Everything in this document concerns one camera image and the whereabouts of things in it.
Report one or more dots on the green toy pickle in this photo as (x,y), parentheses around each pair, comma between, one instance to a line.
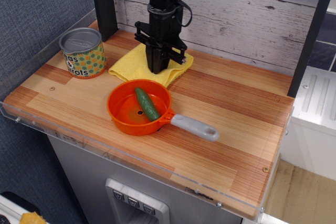
(147,105)

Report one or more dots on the silver toy dispenser cabinet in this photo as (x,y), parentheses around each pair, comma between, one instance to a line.
(111,190)

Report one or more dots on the orange toy pan grey handle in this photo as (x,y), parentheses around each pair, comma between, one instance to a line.
(128,116)

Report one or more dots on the white toy sink drainboard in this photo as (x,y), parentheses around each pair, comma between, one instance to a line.
(315,99)

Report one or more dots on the black vertical post left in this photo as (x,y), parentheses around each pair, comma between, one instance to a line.
(106,18)

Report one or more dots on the black vertical post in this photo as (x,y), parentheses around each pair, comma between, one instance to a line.
(310,40)
(106,18)

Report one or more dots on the black vertical post right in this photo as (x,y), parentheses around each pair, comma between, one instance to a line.
(310,40)

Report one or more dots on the yellow rag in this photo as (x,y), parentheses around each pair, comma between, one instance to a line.
(134,66)

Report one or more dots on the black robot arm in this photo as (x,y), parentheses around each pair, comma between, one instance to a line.
(167,5)

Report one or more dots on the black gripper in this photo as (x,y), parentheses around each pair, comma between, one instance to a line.
(161,37)

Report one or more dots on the peas and carrots can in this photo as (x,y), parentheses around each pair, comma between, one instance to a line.
(83,52)

